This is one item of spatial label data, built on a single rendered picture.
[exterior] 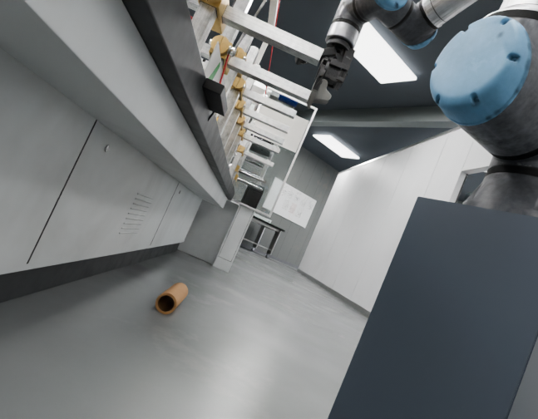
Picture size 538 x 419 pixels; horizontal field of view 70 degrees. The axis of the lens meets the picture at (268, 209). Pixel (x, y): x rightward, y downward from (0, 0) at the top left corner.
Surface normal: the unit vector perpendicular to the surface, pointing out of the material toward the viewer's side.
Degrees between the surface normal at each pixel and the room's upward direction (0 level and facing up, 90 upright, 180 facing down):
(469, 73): 95
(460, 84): 95
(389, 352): 90
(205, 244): 90
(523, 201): 70
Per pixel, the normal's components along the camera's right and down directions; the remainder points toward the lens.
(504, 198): -0.49, -0.64
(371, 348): -0.72, -0.36
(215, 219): 0.06, -0.06
